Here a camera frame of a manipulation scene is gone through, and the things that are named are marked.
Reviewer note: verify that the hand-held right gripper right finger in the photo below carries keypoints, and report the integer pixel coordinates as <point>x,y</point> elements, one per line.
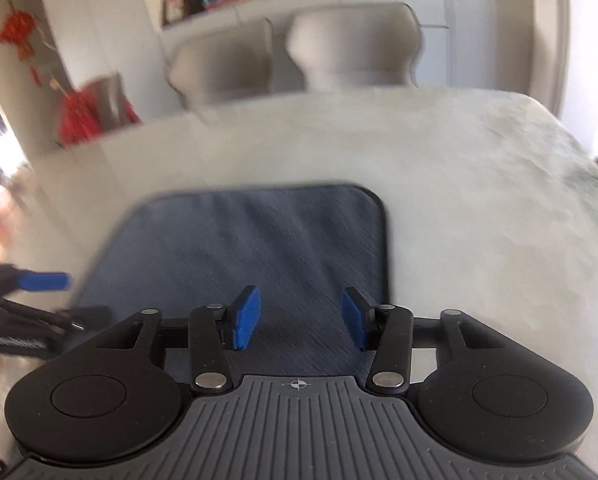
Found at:
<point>355,319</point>

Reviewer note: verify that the red hanging ornament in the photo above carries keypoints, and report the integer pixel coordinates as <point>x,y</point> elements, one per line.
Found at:
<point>21,35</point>

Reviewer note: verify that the beige dining chair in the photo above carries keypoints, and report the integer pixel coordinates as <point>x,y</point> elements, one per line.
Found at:
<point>355,45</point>
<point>219,67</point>

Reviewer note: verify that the dark grey towel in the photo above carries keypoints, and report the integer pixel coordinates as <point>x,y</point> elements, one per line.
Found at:
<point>259,255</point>

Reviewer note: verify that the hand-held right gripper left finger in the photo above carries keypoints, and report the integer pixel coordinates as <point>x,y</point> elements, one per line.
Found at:
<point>245,317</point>

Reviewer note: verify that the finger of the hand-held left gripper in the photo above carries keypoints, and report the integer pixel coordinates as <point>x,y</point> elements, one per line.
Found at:
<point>41,281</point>
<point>54,320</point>

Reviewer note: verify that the white shelf cabinet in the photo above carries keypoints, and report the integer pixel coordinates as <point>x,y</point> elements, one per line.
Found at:
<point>299,15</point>

